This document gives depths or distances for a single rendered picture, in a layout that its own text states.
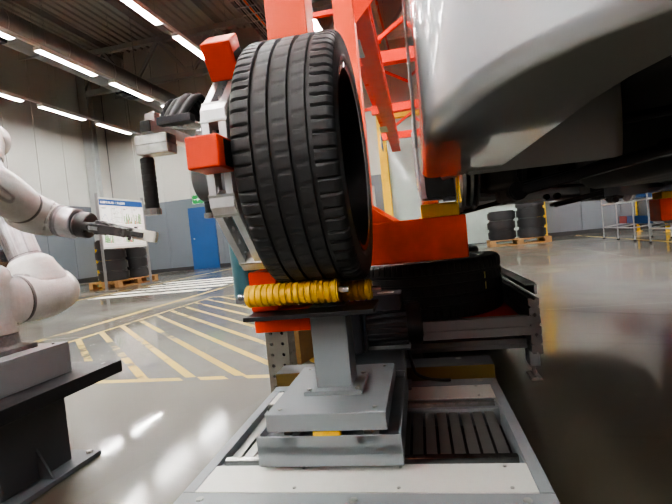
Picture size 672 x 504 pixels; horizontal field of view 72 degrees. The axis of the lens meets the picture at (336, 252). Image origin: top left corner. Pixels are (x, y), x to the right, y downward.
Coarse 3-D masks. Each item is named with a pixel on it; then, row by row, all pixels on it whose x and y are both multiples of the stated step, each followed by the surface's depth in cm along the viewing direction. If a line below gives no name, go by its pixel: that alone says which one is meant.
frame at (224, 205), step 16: (208, 96) 109; (224, 96) 108; (208, 112) 105; (224, 112) 104; (208, 128) 105; (224, 128) 104; (208, 176) 106; (224, 176) 105; (224, 192) 106; (224, 208) 106; (240, 208) 107; (224, 224) 109; (240, 224) 109; (240, 240) 117; (240, 256) 118; (256, 256) 117
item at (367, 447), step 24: (264, 432) 119; (288, 432) 114; (312, 432) 120; (336, 432) 111; (360, 432) 112; (384, 432) 115; (264, 456) 115; (288, 456) 114; (312, 456) 112; (336, 456) 111; (360, 456) 110; (384, 456) 109
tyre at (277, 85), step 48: (288, 48) 104; (336, 48) 107; (240, 96) 99; (288, 96) 98; (336, 96) 100; (240, 144) 98; (288, 144) 96; (336, 144) 95; (240, 192) 100; (288, 192) 98; (336, 192) 97; (288, 240) 105; (336, 240) 104
